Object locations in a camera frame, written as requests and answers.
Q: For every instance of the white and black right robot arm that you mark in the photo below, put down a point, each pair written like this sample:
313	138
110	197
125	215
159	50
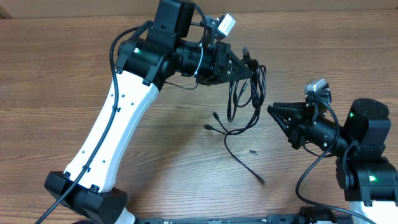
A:
367	178

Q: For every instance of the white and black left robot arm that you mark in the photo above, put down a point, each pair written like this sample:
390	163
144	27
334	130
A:
141	61

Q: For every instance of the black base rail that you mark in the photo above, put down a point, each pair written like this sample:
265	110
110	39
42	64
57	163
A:
236	219

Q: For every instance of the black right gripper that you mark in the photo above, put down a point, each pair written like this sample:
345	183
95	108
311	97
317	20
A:
303	125

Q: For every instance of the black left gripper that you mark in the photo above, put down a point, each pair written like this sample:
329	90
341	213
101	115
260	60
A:
216	73

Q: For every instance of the small black debris speck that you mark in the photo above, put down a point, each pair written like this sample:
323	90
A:
253	152

